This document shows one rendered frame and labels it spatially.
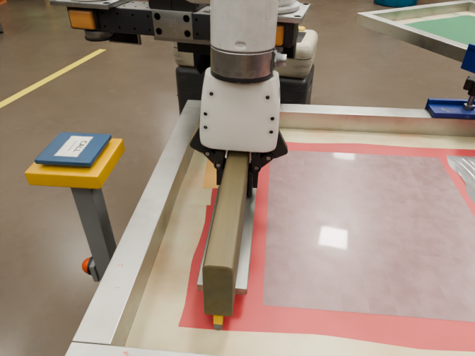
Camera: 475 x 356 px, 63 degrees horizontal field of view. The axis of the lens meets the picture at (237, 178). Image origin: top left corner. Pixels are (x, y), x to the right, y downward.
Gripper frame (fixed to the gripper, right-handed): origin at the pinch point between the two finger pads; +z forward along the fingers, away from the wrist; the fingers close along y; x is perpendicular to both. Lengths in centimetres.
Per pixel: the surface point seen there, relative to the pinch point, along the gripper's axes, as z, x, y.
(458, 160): 3.1, -16.2, -37.5
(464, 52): -3, -70, -57
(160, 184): 2.1, 0.1, 11.2
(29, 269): 99, -68, 96
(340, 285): 5.9, 12.8, -13.8
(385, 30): -3, -97, -42
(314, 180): 4.7, -8.5, -12.1
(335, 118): 0.7, -25.7, -16.9
